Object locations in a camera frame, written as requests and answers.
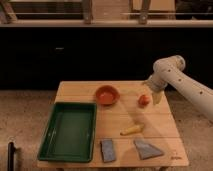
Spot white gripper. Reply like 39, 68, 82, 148
146, 75, 168, 105

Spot red apple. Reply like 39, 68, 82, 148
138, 94, 150, 107

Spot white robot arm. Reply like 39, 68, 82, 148
145, 55, 213, 122

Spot green plastic tray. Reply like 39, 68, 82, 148
37, 102, 97, 163

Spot wooden table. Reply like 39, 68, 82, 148
37, 81, 189, 168

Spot orange bowl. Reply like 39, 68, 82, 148
95, 85, 120, 105

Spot blue-grey wedge cloth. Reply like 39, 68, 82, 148
134, 139, 164, 160

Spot blue sponge rectangular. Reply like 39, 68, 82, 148
100, 139, 116, 163

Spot black pole object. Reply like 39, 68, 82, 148
7, 142, 16, 171

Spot wooden railing frame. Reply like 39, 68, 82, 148
0, 0, 213, 27

